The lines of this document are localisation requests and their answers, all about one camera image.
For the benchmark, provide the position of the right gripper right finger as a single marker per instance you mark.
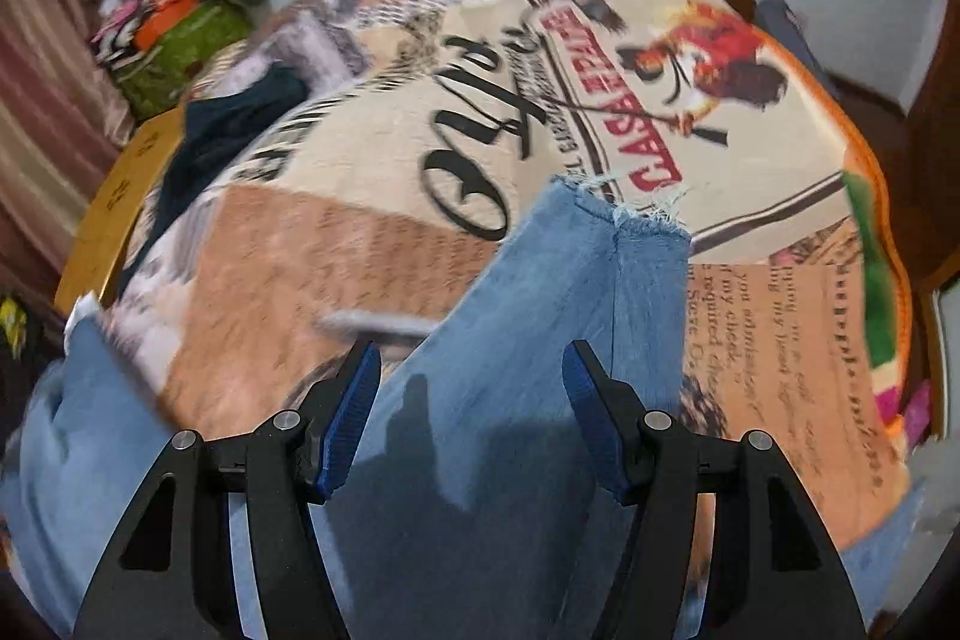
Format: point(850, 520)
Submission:
point(774, 571)

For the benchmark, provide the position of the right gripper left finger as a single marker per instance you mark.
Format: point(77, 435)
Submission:
point(167, 571)

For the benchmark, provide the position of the blue denim jeans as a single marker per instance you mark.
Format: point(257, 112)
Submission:
point(472, 509)

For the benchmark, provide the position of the bamboo lap desk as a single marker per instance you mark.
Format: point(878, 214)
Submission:
point(98, 253)

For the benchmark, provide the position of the black folded garment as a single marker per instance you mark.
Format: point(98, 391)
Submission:
point(215, 132)

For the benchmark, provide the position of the striped red beige curtain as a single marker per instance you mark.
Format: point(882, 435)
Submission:
point(63, 125)

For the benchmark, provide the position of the green fabric storage bag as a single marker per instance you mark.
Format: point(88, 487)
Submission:
point(152, 82)

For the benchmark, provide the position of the orange red box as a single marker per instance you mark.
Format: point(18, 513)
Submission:
point(161, 21)

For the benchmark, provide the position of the dark blue cloth at bedside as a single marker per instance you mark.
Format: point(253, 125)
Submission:
point(777, 19)

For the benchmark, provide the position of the printed patchwork bed blanket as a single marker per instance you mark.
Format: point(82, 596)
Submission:
point(431, 128)

